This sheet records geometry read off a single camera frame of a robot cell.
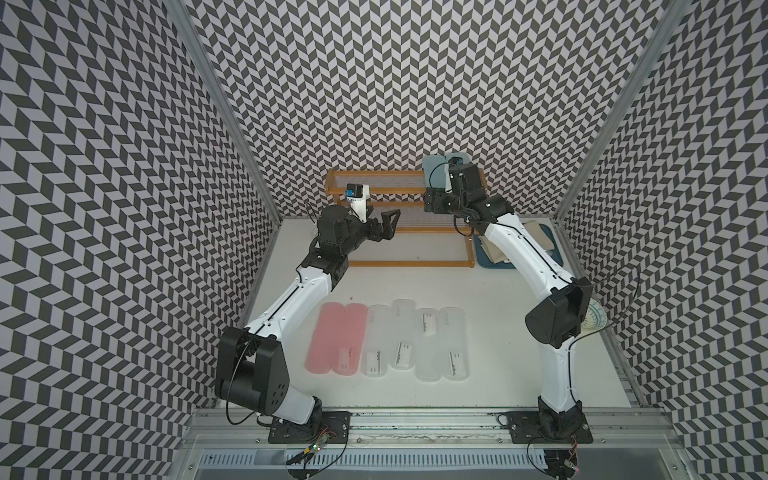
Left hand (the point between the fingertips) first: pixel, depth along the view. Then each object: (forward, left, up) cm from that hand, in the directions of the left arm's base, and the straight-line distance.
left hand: (387, 211), depth 79 cm
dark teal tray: (+7, -58, -29) cm, 65 cm away
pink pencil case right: (-29, +11, -29) cm, 42 cm away
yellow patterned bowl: (-17, -62, -28) cm, 71 cm away
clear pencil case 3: (-25, -12, -31) cm, 41 cm away
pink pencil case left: (-22, +19, -31) cm, 43 cm away
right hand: (+8, -15, -3) cm, 17 cm away
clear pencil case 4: (-24, -19, -31) cm, 44 cm away
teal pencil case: (+29, -25, -3) cm, 38 cm away
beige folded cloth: (+19, -55, -29) cm, 65 cm away
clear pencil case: (-30, +3, -29) cm, 42 cm away
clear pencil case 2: (-22, -4, -31) cm, 38 cm away
